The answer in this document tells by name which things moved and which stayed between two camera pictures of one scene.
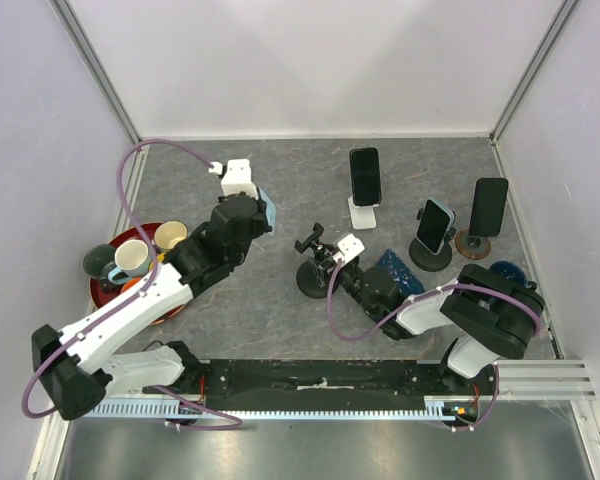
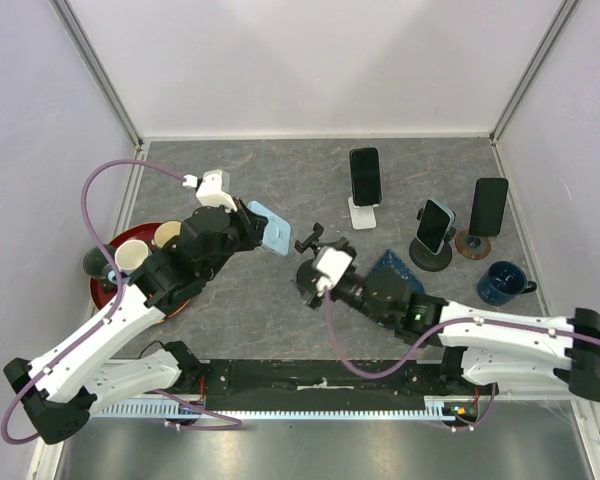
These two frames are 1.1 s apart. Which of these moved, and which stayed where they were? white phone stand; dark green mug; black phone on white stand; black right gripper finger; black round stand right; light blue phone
Moved: black right gripper finger; light blue phone
Stayed: white phone stand; black phone on white stand; dark green mug; black round stand right
